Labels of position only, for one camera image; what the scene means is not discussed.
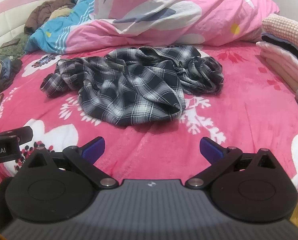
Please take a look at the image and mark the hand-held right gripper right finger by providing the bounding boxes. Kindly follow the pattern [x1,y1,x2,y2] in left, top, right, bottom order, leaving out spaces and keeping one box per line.
[185,137,280,189]

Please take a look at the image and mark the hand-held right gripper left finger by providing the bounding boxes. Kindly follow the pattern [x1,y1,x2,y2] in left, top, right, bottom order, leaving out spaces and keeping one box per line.
[20,136,119,188]

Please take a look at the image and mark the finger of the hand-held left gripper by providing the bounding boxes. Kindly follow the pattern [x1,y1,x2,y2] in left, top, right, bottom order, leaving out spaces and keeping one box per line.
[0,126,34,144]

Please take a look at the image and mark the black white plaid pants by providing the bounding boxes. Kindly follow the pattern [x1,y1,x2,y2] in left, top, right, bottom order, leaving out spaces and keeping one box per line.
[40,44,225,127]

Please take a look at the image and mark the pale pink folded clothes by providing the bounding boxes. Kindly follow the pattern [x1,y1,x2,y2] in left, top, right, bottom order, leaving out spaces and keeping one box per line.
[256,41,298,93]

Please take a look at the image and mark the pink floral blanket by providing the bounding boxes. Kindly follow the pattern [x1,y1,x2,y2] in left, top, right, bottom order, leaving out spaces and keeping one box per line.
[0,41,298,203]

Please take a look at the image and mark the dark grey cloth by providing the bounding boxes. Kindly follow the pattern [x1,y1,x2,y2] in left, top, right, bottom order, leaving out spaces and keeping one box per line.
[0,59,23,93]

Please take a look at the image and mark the blue jeans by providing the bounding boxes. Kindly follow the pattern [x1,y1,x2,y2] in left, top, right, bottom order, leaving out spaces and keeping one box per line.
[0,60,13,80]

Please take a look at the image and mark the green patterned pillow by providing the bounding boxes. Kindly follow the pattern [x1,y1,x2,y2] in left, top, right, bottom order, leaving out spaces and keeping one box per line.
[0,32,32,60]

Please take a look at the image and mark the dark flat case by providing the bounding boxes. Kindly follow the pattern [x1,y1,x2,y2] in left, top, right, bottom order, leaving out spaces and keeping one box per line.
[0,39,21,48]

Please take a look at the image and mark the pink and white headboard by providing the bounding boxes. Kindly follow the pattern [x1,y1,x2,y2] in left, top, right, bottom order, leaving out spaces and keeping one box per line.
[0,0,62,55]

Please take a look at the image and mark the brown jacket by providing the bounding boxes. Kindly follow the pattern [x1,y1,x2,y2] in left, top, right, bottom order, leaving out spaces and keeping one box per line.
[24,0,76,34]

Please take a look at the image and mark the cream cloth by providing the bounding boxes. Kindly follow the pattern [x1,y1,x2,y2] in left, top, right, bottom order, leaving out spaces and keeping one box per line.
[49,5,72,20]

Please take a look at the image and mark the dark folded garment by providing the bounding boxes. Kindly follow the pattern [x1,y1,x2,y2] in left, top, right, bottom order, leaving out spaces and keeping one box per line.
[261,34,298,61]

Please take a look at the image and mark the pink and blue duvet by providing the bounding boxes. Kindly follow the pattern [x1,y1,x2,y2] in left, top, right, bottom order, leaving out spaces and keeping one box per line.
[25,0,280,54]

